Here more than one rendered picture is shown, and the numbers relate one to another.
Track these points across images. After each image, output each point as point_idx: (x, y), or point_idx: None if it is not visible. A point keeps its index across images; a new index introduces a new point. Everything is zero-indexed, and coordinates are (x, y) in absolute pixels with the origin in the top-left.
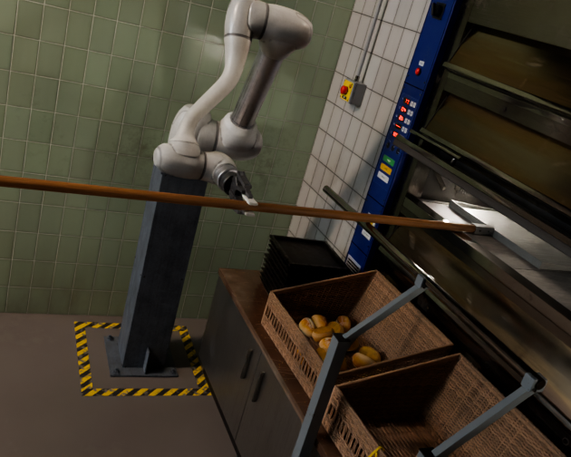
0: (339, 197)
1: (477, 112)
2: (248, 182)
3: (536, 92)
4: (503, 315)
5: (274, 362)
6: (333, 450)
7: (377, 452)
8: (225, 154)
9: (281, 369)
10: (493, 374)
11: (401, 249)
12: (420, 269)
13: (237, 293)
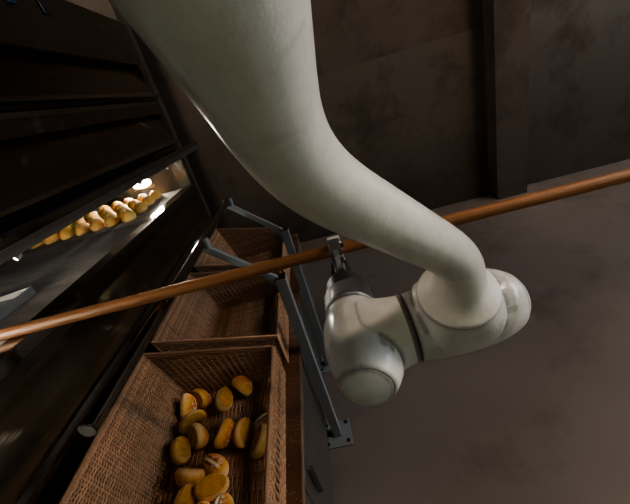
0: (120, 366)
1: None
2: (329, 242)
3: None
4: (120, 295)
5: (300, 437)
6: (292, 342)
7: (280, 297)
8: (347, 322)
9: (296, 425)
10: None
11: (18, 460)
12: (197, 243)
13: None
